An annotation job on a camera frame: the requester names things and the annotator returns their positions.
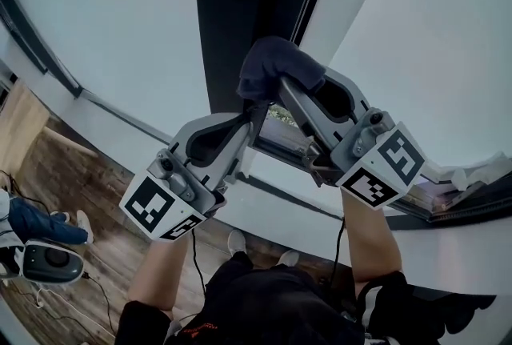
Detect person's black shirt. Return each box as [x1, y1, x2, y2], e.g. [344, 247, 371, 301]
[114, 255, 413, 345]

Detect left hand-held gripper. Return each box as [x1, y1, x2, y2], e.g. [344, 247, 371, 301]
[118, 110, 254, 243]

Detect grey and white handheld device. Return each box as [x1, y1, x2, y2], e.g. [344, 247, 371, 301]
[0, 241, 85, 285]

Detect person's right white shoe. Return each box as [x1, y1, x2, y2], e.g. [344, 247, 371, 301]
[275, 250, 300, 267]

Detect white cable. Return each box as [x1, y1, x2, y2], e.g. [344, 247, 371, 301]
[35, 287, 117, 336]

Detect person's right forearm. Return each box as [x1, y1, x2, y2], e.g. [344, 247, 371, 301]
[339, 187, 402, 284]

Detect person's black trousers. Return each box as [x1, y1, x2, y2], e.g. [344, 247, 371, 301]
[222, 251, 309, 276]

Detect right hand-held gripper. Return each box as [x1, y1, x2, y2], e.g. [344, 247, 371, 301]
[279, 68, 426, 211]

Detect dark blue cleaning cloth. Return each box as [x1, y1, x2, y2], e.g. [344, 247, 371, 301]
[236, 35, 327, 102]

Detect person's white shoe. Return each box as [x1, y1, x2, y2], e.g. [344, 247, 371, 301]
[275, 250, 300, 267]
[226, 229, 246, 256]

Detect green hedge outside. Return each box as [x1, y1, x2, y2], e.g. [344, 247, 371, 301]
[266, 102, 299, 128]

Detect white crumpled paper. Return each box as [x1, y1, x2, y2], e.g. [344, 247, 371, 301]
[451, 150, 512, 191]

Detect black cable with plug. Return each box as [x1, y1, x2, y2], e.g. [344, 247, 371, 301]
[82, 272, 118, 339]

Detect light wooden table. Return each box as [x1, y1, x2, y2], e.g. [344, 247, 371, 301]
[0, 78, 99, 176]

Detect person's left white shoe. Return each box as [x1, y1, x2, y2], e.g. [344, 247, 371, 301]
[226, 229, 246, 256]

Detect black office chair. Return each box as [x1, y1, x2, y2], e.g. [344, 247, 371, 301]
[403, 283, 497, 336]

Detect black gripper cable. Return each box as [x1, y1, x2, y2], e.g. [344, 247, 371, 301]
[190, 230, 207, 295]
[330, 216, 346, 288]

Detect person's left forearm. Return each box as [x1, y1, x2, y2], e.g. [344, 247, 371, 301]
[126, 233, 189, 312]

